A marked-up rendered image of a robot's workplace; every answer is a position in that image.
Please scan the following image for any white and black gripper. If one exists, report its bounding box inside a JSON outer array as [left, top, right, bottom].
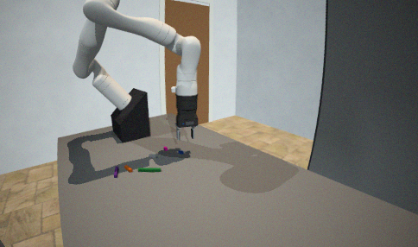
[[171, 80, 198, 141]]

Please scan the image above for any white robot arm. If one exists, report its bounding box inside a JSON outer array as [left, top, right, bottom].
[[73, 0, 201, 110]]

